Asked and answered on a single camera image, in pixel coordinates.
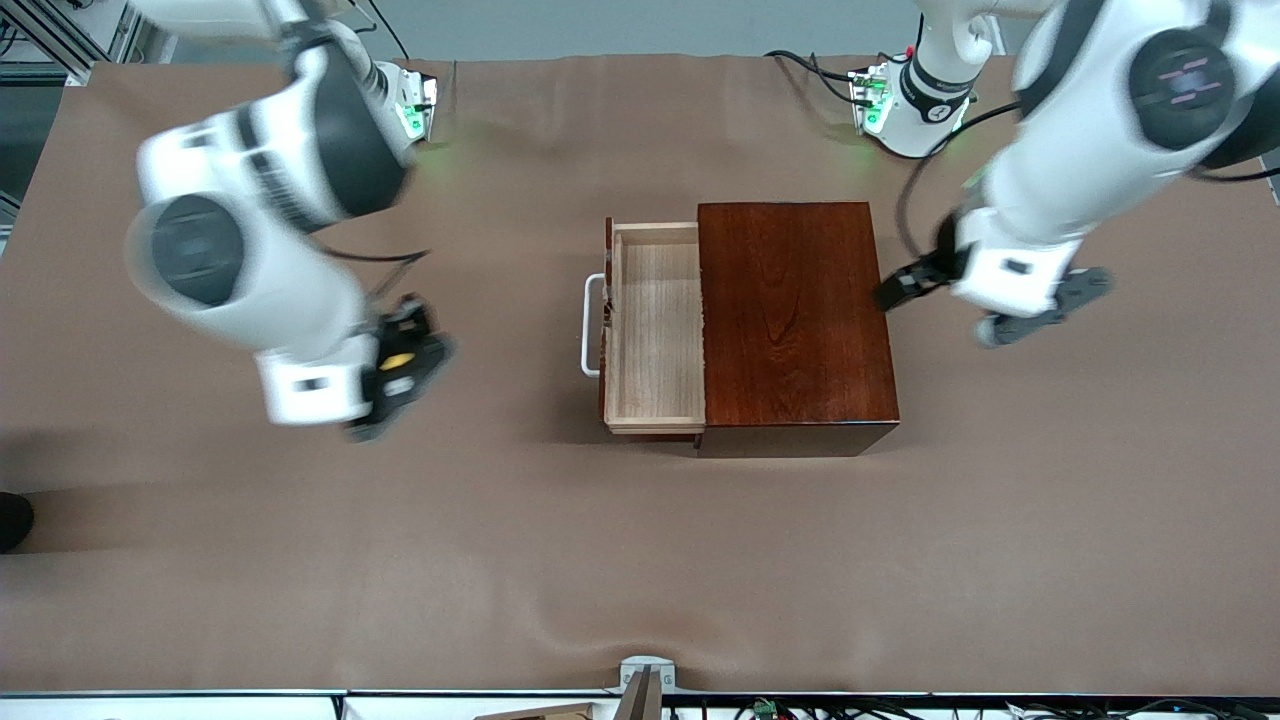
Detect white metal drawer handle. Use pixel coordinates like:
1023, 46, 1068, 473
581, 273, 608, 379

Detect wooden drawer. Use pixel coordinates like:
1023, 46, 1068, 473
598, 217, 708, 436

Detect dark brown wooden cabinet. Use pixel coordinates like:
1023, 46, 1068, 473
697, 201, 901, 459

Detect black rounded object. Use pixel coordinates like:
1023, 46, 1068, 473
0, 491, 35, 554

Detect brown cardboard piece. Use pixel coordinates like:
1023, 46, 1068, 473
474, 702, 594, 720

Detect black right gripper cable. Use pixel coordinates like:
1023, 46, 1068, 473
320, 244, 432, 301

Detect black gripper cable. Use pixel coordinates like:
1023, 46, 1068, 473
320, 244, 432, 301
894, 100, 1023, 264

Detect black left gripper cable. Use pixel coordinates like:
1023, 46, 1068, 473
894, 100, 1023, 264

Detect black left arm base cables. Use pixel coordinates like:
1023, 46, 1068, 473
764, 48, 883, 107

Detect black right arm base cable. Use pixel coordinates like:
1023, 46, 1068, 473
365, 0, 414, 63

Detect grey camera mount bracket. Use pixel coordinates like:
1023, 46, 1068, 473
605, 655, 677, 720

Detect aluminium frame with black rails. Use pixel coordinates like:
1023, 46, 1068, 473
0, 0, 151, 87

